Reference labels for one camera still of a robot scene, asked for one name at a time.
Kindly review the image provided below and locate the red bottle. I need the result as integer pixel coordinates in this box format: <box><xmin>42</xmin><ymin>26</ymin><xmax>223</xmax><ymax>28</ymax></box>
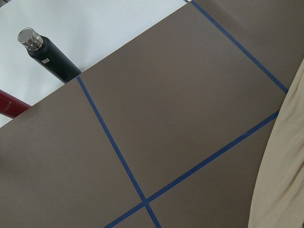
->
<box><xmin>0</xmin><ymin>90</ymin><xmax>31</xmax><ymax>119</ymax></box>

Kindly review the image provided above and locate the black steel-capped bottle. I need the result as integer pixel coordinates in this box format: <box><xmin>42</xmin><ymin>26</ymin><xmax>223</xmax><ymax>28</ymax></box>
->
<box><xmin>18</xmin><ymin>28</ymin><xmax>81</xmax><ymax>84</ymax></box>

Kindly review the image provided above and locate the beige long-sleeve printed shirt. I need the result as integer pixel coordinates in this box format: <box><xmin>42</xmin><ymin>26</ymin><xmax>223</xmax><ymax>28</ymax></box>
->
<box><xmin>248</xmin><ymin>64</ymin><xmax>304</xmax><ymax>228</ymax></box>

